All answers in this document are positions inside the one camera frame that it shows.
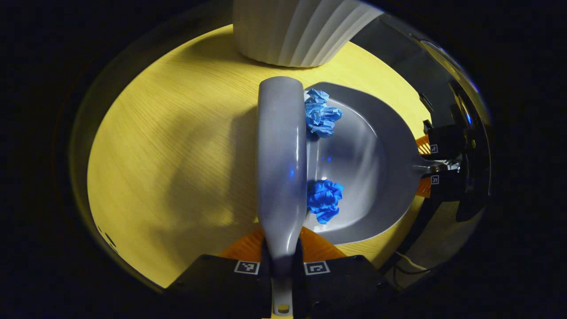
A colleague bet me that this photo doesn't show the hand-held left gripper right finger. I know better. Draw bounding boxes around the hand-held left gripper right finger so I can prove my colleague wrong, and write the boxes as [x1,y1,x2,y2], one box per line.
[292,227,395,319]

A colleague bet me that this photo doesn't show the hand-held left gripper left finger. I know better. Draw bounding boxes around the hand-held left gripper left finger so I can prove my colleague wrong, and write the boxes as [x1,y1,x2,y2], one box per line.
[166,227,273,319]

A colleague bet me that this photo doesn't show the light blue paper ball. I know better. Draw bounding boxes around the light blue paper ball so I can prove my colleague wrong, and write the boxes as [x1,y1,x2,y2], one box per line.
[305,89,344,138]

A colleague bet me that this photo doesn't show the small grey broom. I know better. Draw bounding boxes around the small grey broom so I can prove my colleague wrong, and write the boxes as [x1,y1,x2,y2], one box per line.
[257,76,308,317]

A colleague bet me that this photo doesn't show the grey dustpan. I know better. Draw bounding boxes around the grey dustpan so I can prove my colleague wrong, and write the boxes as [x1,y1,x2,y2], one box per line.
[303,82,448,245]

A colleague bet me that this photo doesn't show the white ribbed garbage bin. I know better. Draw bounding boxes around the white ribbed garbage bin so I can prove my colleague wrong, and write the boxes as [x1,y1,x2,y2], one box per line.
[233,0,385,68]

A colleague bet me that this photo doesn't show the dark blue paper ball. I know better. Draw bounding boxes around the dark blue paper ball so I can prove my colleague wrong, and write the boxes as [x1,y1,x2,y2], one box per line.
[307,179,345,225]

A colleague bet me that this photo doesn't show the white cable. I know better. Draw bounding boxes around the white cable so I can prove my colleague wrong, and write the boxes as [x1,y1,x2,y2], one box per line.
[394,252,428,272]

